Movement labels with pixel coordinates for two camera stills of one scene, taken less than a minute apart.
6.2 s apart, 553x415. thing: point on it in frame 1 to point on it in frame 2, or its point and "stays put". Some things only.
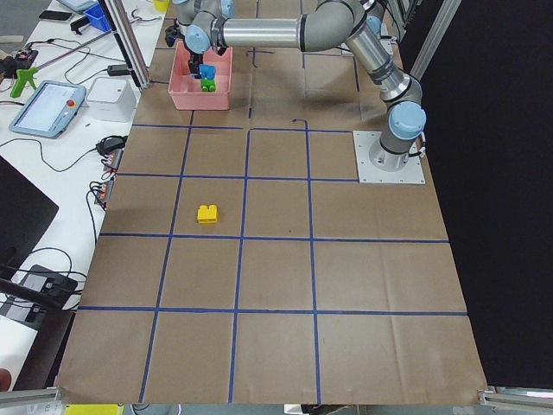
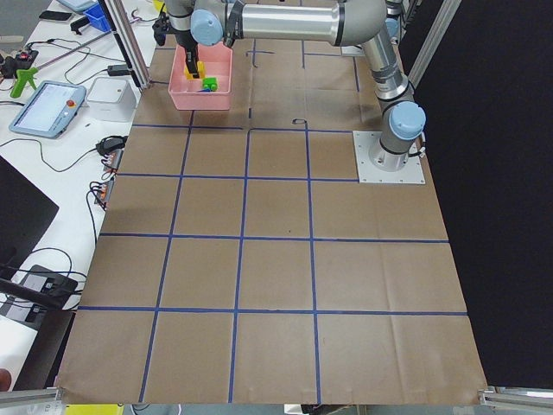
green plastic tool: [23, 75] stays put
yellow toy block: [207, 214] to [200, 66]
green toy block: [208, 85] stays put
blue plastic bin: [96, 17] stays put
